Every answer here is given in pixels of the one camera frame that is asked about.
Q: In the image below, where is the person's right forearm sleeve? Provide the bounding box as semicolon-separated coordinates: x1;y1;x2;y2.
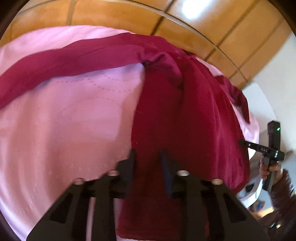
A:
258;170;295;240

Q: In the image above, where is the person's right hand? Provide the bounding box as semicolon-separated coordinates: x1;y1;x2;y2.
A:
259;150;295;185

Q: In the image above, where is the wooden wardrobe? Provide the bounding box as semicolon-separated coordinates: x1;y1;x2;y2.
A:
1;0;292;87

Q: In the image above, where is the dark red cloth garment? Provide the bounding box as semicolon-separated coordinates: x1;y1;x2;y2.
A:
1;33;250;240

